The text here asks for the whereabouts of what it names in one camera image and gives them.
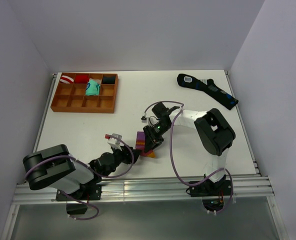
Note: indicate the black blue sock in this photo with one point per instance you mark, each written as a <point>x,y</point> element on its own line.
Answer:
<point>209,87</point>

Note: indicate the maroon purple striped sock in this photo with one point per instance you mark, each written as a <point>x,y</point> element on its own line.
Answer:
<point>140,145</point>

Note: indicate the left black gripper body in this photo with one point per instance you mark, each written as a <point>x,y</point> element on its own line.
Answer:
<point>120,156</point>

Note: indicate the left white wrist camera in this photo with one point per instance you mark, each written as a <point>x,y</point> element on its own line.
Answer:
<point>114,141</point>

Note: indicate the aluminium frame rail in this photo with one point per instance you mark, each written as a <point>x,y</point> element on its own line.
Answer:
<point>144,190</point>

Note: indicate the red white striped rolled sock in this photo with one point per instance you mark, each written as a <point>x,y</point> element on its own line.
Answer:
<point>66,79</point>

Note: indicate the mint green rolled sock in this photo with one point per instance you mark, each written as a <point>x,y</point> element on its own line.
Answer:
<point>92,88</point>

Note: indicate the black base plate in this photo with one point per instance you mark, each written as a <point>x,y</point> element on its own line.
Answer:
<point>210,189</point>
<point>88,193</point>

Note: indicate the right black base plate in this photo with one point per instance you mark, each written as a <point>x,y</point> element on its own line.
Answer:
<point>210,189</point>

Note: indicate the brown wooden divider tray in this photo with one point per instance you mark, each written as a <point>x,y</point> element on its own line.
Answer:
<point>71,98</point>

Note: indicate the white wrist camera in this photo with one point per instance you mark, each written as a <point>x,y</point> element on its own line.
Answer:
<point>114,141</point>
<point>144,119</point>

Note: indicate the dark teal rolled sock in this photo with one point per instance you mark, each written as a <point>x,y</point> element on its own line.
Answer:
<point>109,80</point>

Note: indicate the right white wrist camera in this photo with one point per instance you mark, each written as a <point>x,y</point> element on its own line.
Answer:
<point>144,119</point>

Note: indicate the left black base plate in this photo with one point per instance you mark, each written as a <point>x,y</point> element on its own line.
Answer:
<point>88,193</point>

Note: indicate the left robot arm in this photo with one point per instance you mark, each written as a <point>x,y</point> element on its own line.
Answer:
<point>55,167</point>

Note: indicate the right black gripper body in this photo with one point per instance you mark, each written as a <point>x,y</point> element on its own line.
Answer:
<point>155,133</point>

